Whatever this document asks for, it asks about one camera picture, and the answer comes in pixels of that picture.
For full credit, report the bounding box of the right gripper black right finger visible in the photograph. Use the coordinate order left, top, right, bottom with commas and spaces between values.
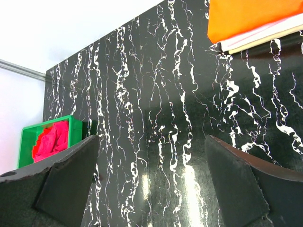
205, 135, 303, 227

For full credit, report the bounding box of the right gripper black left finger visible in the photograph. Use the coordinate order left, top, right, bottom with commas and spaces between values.
0, 135, 99, 227

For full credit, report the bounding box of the cream folded t shirt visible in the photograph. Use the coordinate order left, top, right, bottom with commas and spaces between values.
228, 23, 303, 55

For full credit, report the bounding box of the left aluminium corner post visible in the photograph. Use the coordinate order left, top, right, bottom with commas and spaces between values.
0, 59, 46, 81

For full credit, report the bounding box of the orange t shirt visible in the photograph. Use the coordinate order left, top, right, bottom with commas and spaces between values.
207, 0, 303, 43

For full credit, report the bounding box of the red t shirt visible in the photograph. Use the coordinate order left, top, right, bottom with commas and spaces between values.
32, 126, 52, 162

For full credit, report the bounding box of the green plastic bin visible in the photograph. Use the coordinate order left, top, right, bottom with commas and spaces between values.
18, 115, 82, 168

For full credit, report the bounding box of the magenta t shirt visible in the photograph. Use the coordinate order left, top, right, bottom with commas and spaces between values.
35, 121, 69, 163

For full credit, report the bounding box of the pink folded t shirt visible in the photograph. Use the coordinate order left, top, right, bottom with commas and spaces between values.
214, 13, 303, 54

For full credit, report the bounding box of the black marble pattern mat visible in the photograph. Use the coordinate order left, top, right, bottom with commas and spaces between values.
43, 0, 303, 227

